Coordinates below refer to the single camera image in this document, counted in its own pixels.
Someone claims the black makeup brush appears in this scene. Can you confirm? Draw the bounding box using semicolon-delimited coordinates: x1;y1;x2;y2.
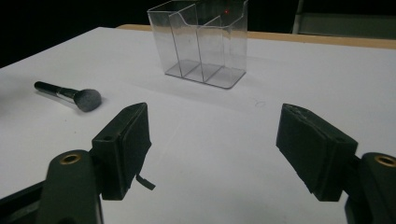
34;80;103;113

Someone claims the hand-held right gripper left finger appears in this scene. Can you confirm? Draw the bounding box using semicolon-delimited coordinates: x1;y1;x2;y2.
91;102;156;202

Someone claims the clear acrylic organizer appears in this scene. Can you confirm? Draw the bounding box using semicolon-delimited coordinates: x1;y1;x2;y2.
147;0;249;91

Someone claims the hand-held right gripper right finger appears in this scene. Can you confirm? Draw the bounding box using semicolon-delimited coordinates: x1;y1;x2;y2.
275;103;359;203

